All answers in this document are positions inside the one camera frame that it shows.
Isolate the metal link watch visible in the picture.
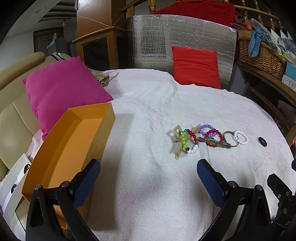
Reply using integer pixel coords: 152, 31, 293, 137
198, 137, 231, 149

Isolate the orange cardboard box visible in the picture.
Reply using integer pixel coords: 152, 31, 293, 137
21, 102, 116, 230

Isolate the multicolour bead bracelet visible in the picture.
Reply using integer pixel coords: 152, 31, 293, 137
181, 128, 200, 155

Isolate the red bead bracelet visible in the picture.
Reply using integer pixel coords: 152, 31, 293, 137
205, 128, 225, 143

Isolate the purple bead bracelet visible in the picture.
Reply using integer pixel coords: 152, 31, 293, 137
199, 124, 217, 137

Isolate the white bead bracelet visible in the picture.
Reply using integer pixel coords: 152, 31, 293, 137
233, 129, 249, 146

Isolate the beige hair claw clip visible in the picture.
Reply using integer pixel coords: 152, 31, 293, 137
173, 125, 201, 160

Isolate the white jewelry tray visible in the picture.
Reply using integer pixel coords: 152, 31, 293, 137
1, 154, 31, 240

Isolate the white bed blanket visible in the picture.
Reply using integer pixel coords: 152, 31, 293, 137
24, 68, 296, 241

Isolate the magenta pillow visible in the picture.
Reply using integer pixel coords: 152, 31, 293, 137
23, 57, 113, 140

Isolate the patterned fabric piece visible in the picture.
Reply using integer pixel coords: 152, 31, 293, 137
89, 68, 118, 87

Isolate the wooden side shelf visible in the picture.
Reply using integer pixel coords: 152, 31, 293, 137
236, 60, 295, 145

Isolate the small red pillow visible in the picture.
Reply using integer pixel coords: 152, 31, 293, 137
171, 46, 221, 89

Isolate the wicker basket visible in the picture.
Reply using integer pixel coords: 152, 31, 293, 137
238, 37, 287, 80

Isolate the wooden cabinet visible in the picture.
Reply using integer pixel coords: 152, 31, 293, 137
73, 0, 126, 70

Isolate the blue cloth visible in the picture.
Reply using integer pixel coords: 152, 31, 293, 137
248, 28, 266, 58

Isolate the silver foil insulation panel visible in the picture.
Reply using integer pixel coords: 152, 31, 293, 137
128, 15, 237, 88

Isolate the large red cushion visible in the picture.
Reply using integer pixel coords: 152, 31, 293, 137
152, 1, 236, 27

